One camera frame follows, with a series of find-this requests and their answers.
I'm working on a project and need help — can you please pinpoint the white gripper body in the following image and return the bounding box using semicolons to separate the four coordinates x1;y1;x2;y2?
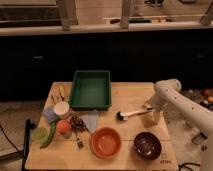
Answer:
143;102;160;124

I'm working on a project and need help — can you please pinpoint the black chair frame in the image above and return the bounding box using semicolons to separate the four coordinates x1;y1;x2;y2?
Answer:
0;119;35;171

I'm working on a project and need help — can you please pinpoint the dark grape bunch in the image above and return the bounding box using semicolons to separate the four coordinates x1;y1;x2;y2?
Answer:
70;116;86;132

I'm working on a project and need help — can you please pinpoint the white round cup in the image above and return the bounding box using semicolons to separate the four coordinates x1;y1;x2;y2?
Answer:
53;101;70;119

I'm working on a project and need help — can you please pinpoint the red bowl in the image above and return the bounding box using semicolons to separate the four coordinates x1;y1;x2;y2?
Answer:
90;127;122;159

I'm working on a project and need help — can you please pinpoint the black floor cable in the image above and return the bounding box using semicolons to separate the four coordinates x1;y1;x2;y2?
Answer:
178;161;202;171

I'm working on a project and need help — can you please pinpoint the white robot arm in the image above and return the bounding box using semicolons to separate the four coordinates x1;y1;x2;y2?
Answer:
148;79;213;171

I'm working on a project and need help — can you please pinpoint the light blue triangular cloth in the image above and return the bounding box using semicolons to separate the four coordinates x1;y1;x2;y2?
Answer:
81;110;99;133

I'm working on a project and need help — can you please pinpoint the yellow banana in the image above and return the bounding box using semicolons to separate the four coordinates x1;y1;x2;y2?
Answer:
59;84;66;101

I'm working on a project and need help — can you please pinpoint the spice bottle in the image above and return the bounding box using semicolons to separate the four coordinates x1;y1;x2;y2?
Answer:
192;133;207;145

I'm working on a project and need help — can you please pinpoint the green chili pepper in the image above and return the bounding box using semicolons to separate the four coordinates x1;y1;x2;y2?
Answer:
40;122;56;148

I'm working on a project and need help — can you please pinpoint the green plastic tray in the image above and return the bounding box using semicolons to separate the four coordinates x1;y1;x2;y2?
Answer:
69;70;111;111

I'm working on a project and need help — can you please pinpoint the dark purple bowl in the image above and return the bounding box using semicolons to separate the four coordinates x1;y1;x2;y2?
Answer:
133;132;162;160

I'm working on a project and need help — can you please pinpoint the orange fruit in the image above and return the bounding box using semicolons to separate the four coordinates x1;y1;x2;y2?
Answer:
56;120;71;135

